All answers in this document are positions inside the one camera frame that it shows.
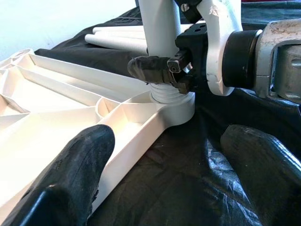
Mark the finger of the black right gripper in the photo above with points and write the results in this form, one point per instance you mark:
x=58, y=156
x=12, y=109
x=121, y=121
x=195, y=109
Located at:
x=148, y=69

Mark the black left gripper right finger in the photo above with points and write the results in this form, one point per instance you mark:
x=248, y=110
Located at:
x=270, y=179

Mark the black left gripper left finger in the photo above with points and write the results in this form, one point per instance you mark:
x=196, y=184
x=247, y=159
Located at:
x=65, y=179

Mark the white plastic table top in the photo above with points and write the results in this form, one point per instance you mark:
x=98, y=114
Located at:
x=58, y=101

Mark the black plastic table cover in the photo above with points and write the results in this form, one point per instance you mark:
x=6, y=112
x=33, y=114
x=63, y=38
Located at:
x=183, y=176

